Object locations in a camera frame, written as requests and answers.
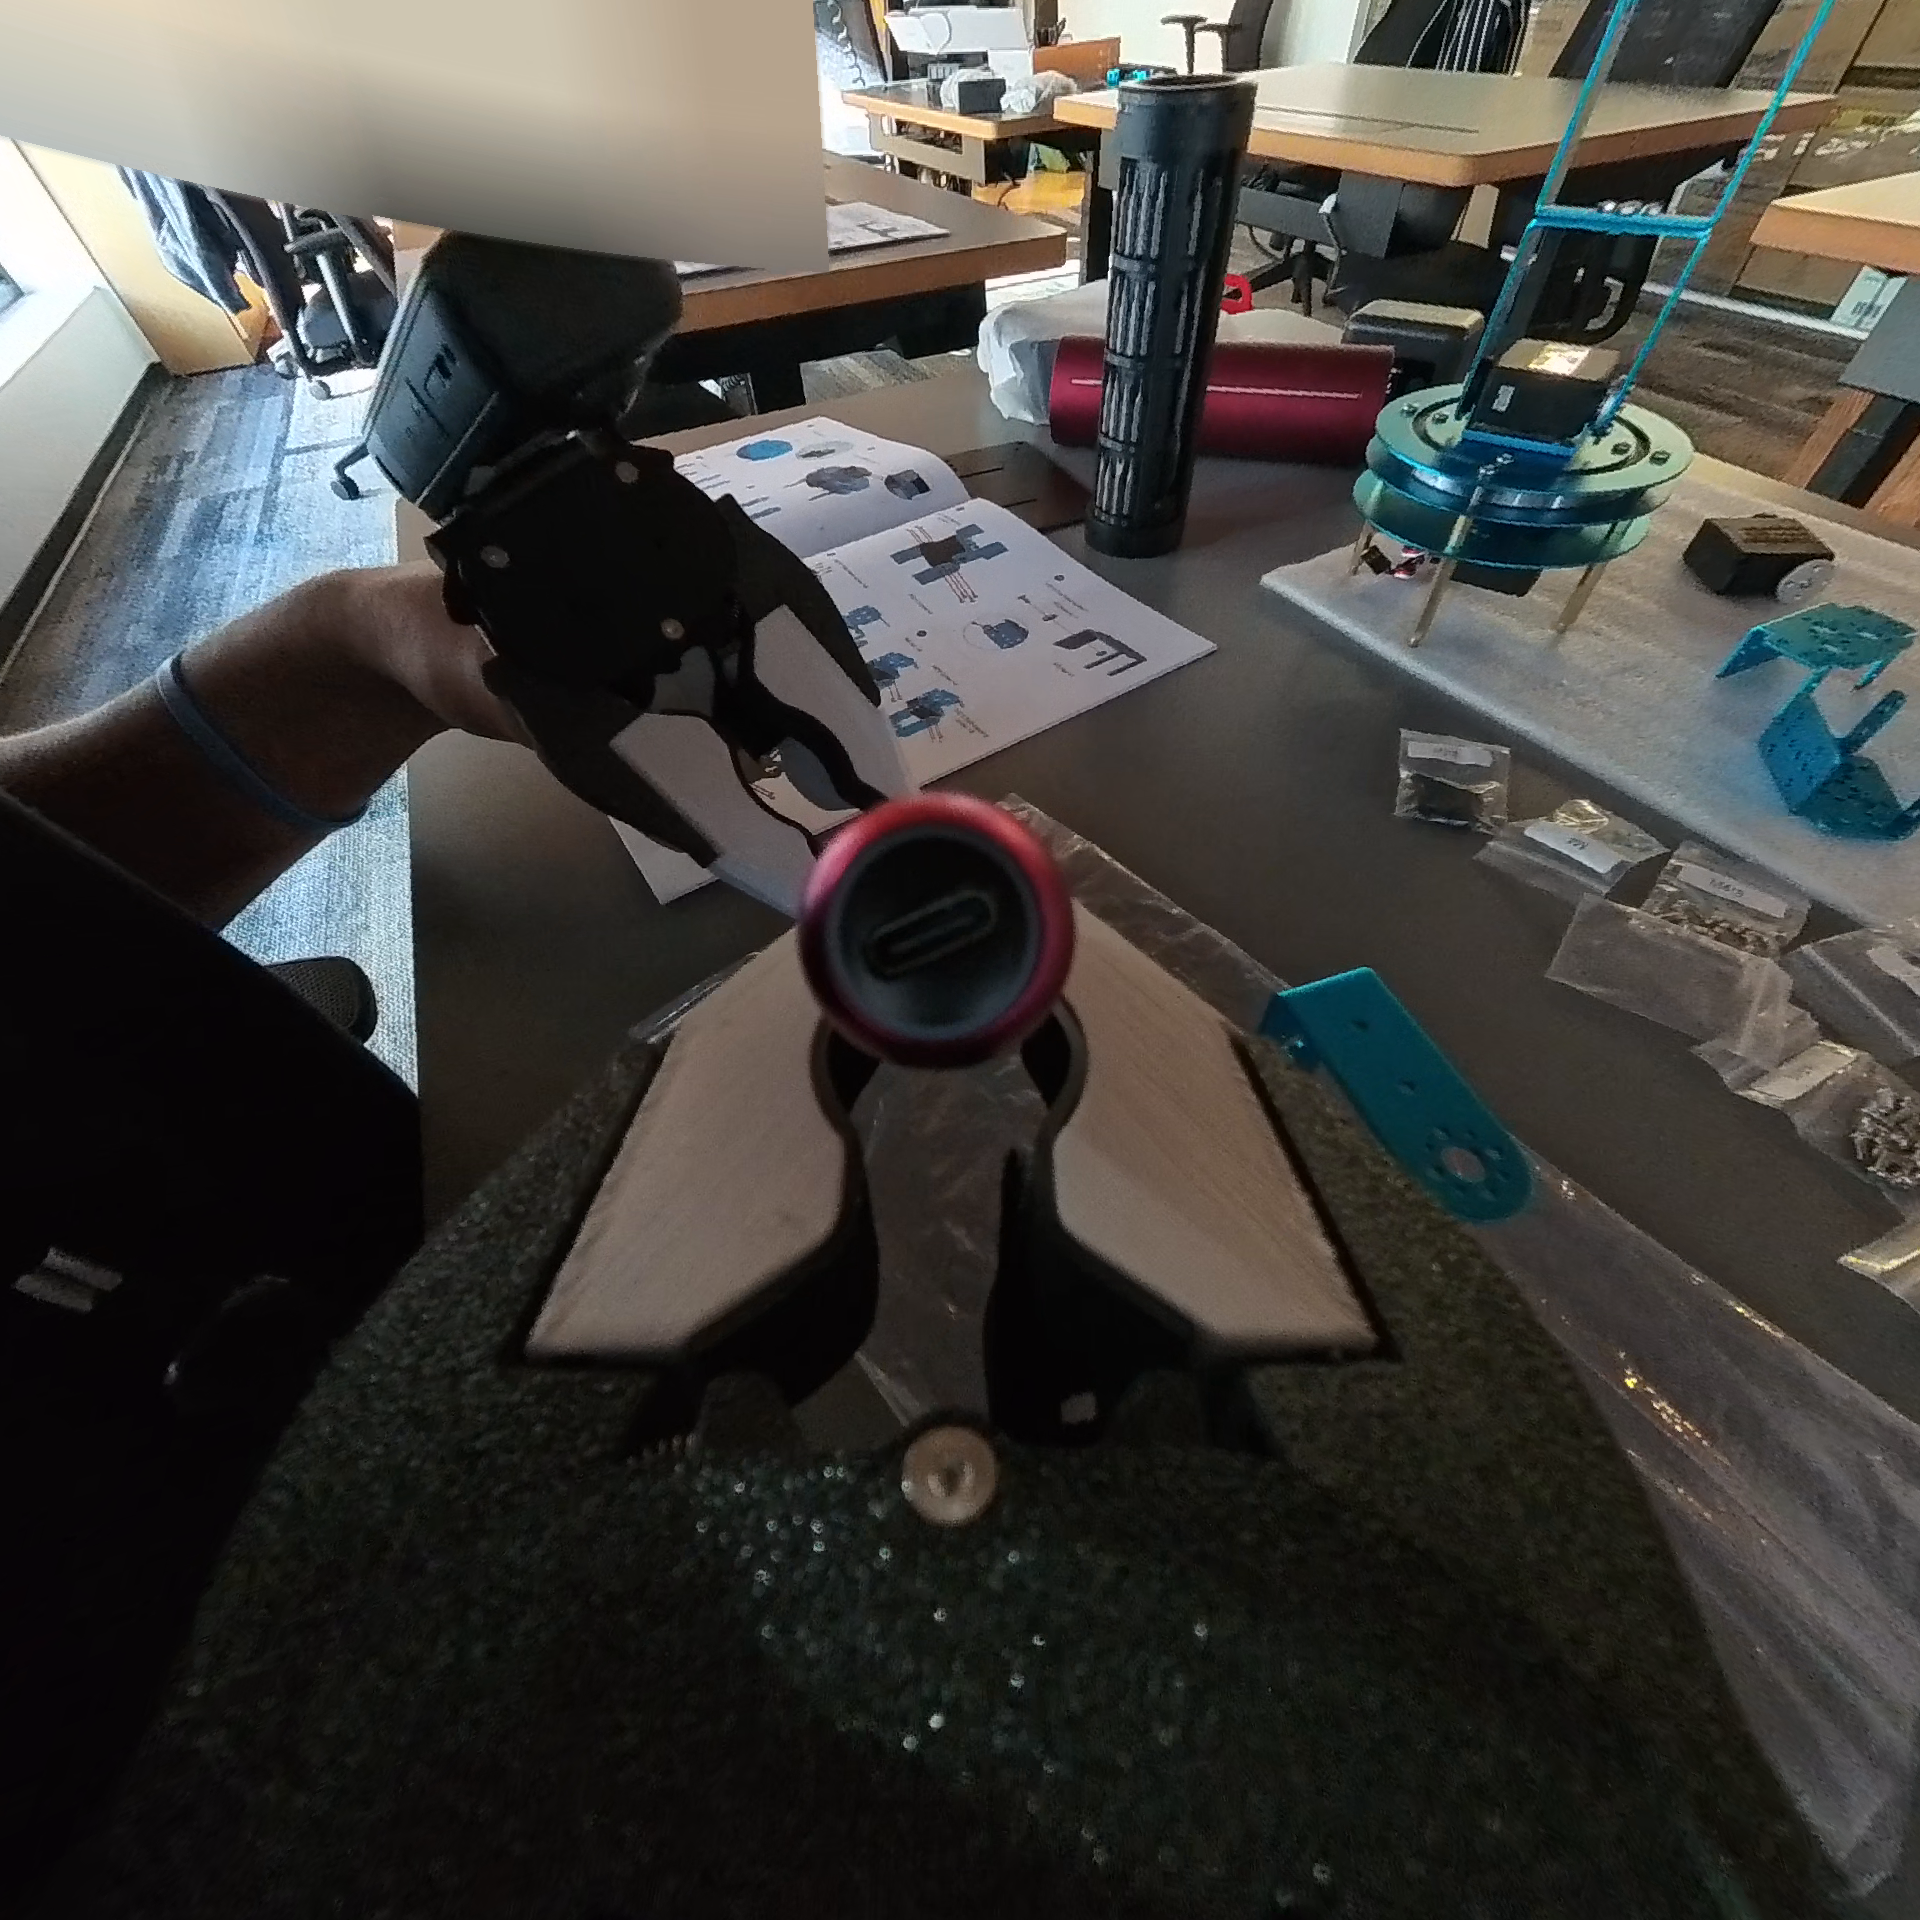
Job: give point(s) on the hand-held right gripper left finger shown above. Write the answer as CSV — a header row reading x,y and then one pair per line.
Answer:
x,y
691,1200

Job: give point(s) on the wooden table with thick legs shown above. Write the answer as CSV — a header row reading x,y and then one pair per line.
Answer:
x,y
1846,224

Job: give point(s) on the clear plastic bag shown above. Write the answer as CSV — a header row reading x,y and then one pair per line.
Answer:
x,y
1725,1424

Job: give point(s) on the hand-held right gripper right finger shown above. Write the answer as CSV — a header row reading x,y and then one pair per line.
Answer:
x,y
1202,1186

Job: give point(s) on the black mesh chair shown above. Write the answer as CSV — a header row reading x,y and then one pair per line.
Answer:
x,y
323,991

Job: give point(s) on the black office chair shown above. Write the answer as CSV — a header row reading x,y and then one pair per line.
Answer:
x,y
340,300

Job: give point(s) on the black perforated cylinder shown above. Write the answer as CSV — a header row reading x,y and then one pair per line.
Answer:
x,y
1162,300

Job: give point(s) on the white plastic bag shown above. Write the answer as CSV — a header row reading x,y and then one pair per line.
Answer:
x,y
1020,359

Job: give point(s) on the black case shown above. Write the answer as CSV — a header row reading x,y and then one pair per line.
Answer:
x,y
1411,340

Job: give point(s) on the person's left hand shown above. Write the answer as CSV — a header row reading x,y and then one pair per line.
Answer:
x,y
390,645

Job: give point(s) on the wooden table with dark frame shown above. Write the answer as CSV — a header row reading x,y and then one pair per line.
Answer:
x,y
961,248

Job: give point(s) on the white foam sheet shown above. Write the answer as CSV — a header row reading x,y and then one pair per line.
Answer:
x,y
1622,675

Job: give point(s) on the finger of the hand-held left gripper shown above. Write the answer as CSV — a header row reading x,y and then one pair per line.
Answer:
x,y
819,692
691,797

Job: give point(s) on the person's black clothing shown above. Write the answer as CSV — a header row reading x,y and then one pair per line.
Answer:
x,y
150,1200

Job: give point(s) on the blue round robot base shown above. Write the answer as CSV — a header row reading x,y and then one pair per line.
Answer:
x,y
1517,480

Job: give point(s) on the brass standoff rod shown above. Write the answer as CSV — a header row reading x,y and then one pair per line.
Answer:
x,y
1429,599
1575,599

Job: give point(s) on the light wooden table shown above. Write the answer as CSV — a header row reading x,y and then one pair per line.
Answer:
x,y
1425,128

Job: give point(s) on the white paper sheet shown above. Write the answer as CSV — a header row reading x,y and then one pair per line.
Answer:
x,y
885,224

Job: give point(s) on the dark grey desk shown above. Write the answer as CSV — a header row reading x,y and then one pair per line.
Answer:
x,y
1319,720

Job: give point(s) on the red electric screwdriver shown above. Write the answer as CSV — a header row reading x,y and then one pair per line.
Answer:
x,y
938,931

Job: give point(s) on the large blue U bracket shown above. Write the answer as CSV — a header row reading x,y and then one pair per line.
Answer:
x,y
1395,1079

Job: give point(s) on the dark flat tray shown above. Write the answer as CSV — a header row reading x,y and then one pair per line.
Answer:
x,y
1020,488

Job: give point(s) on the white instruction manual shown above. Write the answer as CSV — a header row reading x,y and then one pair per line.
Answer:
x,y
1079,630

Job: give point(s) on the person's left forearm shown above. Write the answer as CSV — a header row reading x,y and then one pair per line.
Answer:
x,y
91,780

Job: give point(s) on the red cylinder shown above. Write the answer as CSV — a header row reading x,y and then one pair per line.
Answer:
x,y
1307,399

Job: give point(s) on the pile of small screw bags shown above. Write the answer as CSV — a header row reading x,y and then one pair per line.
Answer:
x,y
1666,944

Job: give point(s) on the blue wristband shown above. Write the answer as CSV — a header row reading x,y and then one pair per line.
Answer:
x,y
225,751

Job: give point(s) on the blue flat bracket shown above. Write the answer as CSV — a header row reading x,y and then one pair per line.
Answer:
x,y
1829,630

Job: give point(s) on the small black motor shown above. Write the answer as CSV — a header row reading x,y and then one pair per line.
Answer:
x,y
1756,551

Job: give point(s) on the blue perforated bracket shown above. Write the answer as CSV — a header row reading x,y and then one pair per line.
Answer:
x,y
1846,765

